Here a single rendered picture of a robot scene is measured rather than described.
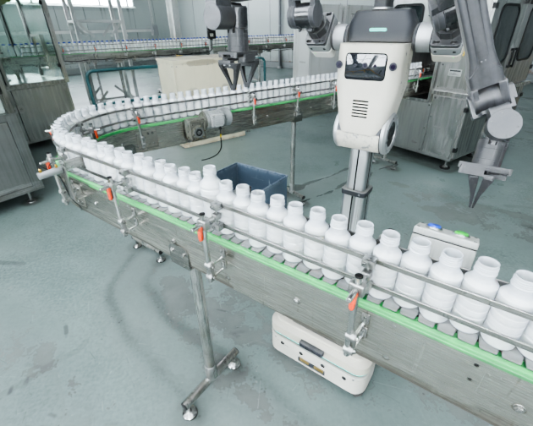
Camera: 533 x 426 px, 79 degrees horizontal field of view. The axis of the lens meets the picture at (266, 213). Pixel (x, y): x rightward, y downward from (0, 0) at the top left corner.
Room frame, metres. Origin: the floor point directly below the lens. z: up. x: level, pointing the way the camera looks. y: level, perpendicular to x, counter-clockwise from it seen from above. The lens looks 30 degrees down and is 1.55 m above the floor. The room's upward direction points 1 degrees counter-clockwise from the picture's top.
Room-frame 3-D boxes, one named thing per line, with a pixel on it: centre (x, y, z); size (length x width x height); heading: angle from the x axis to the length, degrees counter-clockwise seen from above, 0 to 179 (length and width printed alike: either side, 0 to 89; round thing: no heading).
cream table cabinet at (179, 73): (5.23, 0.93, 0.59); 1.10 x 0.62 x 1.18; 126
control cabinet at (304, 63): (7.13, -1.03, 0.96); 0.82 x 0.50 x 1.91; 126
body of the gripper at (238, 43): (1.01, 0.07, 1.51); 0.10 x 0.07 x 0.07; 144
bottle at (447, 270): (0.51, -0.36, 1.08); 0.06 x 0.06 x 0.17
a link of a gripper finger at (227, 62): (1.00, 0.08, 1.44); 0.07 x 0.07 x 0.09; 54
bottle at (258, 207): (0.79, 0.02, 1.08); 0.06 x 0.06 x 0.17
